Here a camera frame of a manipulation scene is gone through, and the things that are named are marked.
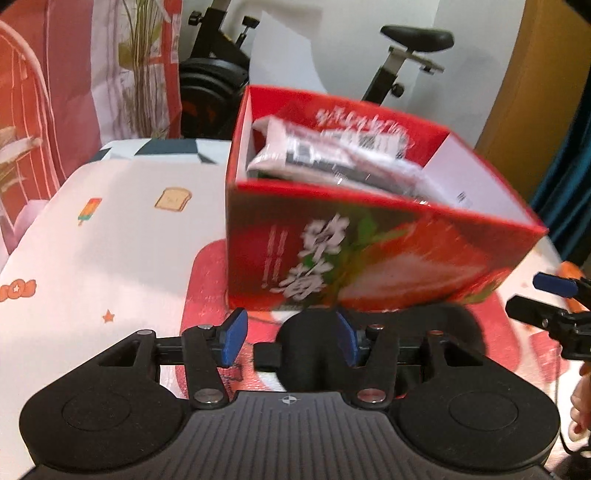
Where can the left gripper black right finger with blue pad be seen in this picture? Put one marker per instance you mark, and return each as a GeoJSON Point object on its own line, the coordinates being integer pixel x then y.
{"type": "Point", "coordinates": [369, 364]}

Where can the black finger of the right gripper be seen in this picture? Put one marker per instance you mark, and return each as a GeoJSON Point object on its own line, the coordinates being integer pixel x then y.
{"type": "Point", "coordinates": [563, 287]}

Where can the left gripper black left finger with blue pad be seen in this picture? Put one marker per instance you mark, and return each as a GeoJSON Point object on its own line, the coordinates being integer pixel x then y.
{"type": "Point", "coordinates": [205, 351]}

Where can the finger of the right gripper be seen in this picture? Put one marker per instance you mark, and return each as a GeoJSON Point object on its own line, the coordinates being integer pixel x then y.
{"type": "Point", "coordinates": [531, 312]}

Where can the black eye mask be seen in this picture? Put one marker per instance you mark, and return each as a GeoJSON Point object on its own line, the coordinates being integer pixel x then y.
{"type": "Point", "coordinates": [326, 349]}

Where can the clear plastic packaged item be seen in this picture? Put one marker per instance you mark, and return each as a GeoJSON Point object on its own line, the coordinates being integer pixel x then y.
{"type": "Point", "coordinates": [372, 163]}

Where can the person's hand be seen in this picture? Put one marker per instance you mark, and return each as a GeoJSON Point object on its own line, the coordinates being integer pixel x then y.
{"type": "Point", "coordinates": [581, 408]}

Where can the orange plate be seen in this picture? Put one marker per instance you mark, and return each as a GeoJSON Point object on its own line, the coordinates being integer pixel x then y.
{"type": "Point", "coordinates": [570, 271]}

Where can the dark blue curtain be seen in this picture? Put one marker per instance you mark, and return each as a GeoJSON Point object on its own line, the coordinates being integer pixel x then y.
{"type": "Point", "coordinates": [562, 201]}

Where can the patterned white tablecloth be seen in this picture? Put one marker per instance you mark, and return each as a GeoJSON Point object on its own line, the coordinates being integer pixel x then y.
{"type": "Point", "coordinates": [112, 252]}

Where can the red strawberry cardboard box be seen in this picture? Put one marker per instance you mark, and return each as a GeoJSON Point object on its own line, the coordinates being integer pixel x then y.
{"type": "Point", "coordinates": [296, 244]}

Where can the black exercise bike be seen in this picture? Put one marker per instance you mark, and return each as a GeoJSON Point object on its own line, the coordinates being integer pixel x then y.
{"type": "Point", "coordinates": [213, 79]}

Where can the white paper sheet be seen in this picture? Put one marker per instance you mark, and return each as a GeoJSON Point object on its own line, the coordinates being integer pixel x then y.
{"type": "Point", "coordinates": [281, 57]}

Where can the red pink patterned curtain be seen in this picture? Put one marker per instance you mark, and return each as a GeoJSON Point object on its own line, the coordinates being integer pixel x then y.
{"type": "Point", "coordinates": [76, 75]}

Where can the wooden door frame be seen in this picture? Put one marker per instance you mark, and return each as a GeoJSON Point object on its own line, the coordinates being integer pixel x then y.
{"type": "Point", "coordinates": [539, 95]}

